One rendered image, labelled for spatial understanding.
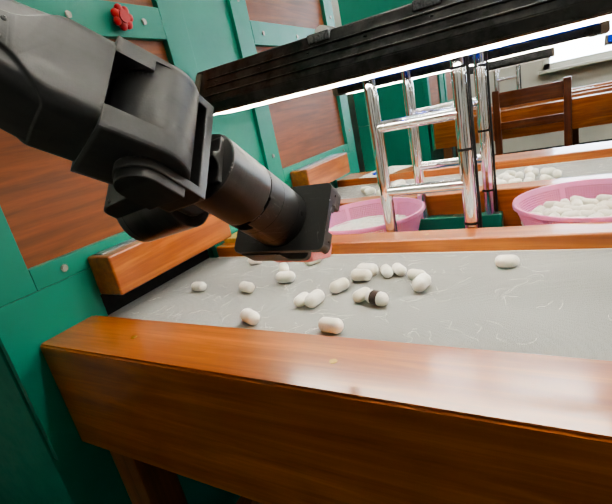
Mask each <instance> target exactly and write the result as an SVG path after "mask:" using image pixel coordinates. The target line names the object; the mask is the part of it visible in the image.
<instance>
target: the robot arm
mask: <svg viewBox="0 0 612 504"><path fill-rule="evenodd" d="M213 115H214V107H213V106H212V105H211V104H210V103H209V102H208V101H207V100H205V99H204V98H203V97H202V96H201V95H200V94H199V92H198V89H197V87H196V85H195V83H194V82H193V80H192V79H191V78H190V77H189V76H188V75H187V74H186V73H185V72H184V71H182V70H181V69H179V68H178V67H176V66H174V65H172V64H171V63H169V62H167V61H165V60H163V59H161V58H159V57H158V56H156V55H154V54H152V53H150V52H148V51H146V50H145V49H143V48H141V47H139V46H137V45H135V44H134V43H132V42H130V41H128V40H126V39H124V38H122V37H121V36H118V37H117V39H116V41H115V42H113V41H111V40H109V39H107V38H105V37H103V36H102V35H100V34H98V33H96V32H94V31H92V30H90V29H88V28H86V27H85V26H83V25H81V24H79V23H77V22H75V21H73V20H71V19H69V18H66V17H63V16H59V15H50V14H48V13H45V12H42V11H39V10H37V9H34V8H31V7H29V6H26V5H24V4H21V3H19V2H16V1H14V0H0V129H2V130H4V131H6V132H8V133H9V134H11V135H13V136H15V137H17V138H18V139H19V140H20V141H21V142H22V143H24V144H25V145H28V146H30V147H33V148H36V149H39V150H42V151H45V152H47V153H50V154H53V155H56V156H59V157H62V158H65V159H68V160H71V161H72V166H71V170H70V171H71V172H74V173H78V174H81V175H84V176H87V177H90V178H93V179H96V180H99V181H102V182H105V183H108V184H109V185H108V190H107V195H106V200H105V205H104V212H105V213H106V214H108V215H110V216H112V217H114V218H116V219H117V221H118V223H119V224H120V226H121V227H122V229H123V230H124V231H125V232H126V233H127V234H128V235H129V236H131V237H132V238H134V239H136V240H138V241H141V242H151V241H154V240H157V239H161V238H164V237H167V236H170V235H173V234H176V233H180V232H183V231H186V230H189V229H192V228H196V227H199V226H201V225H203V224H204V223H205V222H206V220H207V219H208V217H209V214H211V215H213V216H215V217H217V218H219V219H220V220H222V221H224V222H226V223H228V224H229V225H231V226H233V227H235V228H237V229H238V232H237V237H236V241H235V246H234V249H235V251H236V252H237V253H239V254H242V255H243V256H245V257H247V258H249V259H251V260H253V261H274V262H277V263H279V262H313V261H316V260H319V259H323V258H328V257H330V256H331V251H332V244H331V240H332V234H331V233H329V226H330V219H331V213H332V214H333V213H334V212H338V211H339V208H340V200H341V196H340V194H339V193H338V191H337V190H336V189H335V188H334V187H333V186H332V185H331V184H330V183H321V184H313V185H305V186H297V187H289V186H287V185H286V184H285V183H284V182H282V181H281V180H280V179H279V178H277V177H276V176H275V175H274V174H273V173H271V172H270V171H269V170H268V169H266V168H265V167H264V166H263V165H261V164H260V163H259V162H258V161H256V160H255V159H254V158H253V157H251V156H250V155H249V154H248V153H246V152H245V151H244V150H243V149H242V148H240V147H239V146H238V145H237V144H235V143H234V142H233V141H232V140H230V139H229V138H228V137H227V136H225V135H222V134H212V125H213Z"/></svg>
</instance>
